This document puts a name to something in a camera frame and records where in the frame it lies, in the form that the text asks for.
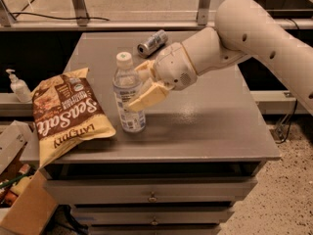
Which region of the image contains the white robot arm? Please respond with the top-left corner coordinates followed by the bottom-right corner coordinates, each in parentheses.
top-left (128, 0), bottom-right (313, 114)

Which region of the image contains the black cable on floor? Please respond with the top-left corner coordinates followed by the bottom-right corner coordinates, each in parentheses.
top-left (274, 98), bottom-right (299, 145)

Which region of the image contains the white pump dispenser bottle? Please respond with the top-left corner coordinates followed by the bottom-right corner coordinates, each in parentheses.
top-left (6, 69), bottom-right (31, 103)

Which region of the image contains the cardboard box with items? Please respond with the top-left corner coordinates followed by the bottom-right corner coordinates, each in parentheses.
top-left (0, 120), bottom-right (58, 235)

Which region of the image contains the clear plastic water bottle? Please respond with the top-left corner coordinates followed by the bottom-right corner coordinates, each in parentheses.
top-left (112, 52), bottom-right (146, 133)

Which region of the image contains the silver redbull can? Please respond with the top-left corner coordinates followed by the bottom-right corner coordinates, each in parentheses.
top-left (137, 29), bottom-right (168, 58)

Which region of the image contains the brass top drawer knob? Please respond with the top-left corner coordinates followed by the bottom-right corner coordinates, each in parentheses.
top-left (148, 192), bottom-right (157, 203)

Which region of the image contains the grey drawer cabinet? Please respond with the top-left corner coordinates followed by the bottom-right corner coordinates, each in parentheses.
top-left (42, 32), bottom-right (280, 235)

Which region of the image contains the brown sea salt chip bag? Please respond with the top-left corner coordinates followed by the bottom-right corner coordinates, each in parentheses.
top-left (31, 68), bottom-right (115, 167)

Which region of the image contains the black cable on ledge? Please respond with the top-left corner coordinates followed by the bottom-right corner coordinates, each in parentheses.
top-left (9, 11), bottom-right (111, 22)

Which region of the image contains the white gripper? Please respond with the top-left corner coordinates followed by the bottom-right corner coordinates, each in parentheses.
top-left (126, 42), bottom-right (198, 112)

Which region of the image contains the brass drawer knob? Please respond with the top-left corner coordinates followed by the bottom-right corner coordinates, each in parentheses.
top-left (151, 217), bottom-right (158, 226)
top-left (148, 192), bottom-right (157, 203)

